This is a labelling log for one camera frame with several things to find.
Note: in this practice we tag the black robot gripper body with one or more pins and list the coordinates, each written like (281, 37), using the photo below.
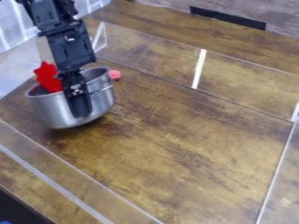
(70, 44)

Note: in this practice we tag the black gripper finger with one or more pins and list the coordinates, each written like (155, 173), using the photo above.
(77, 93)

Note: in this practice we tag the silver metal pot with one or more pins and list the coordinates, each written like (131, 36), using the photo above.
(51, 106)

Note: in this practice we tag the red star-shaped block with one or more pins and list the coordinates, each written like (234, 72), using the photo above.
(46, 76)

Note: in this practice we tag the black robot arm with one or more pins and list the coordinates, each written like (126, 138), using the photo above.
(50, 10)

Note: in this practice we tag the small pink oval object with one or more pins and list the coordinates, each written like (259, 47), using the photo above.
(115, 75)

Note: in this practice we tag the clear acrylic triangular bracket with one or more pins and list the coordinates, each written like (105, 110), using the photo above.
(101, 41)

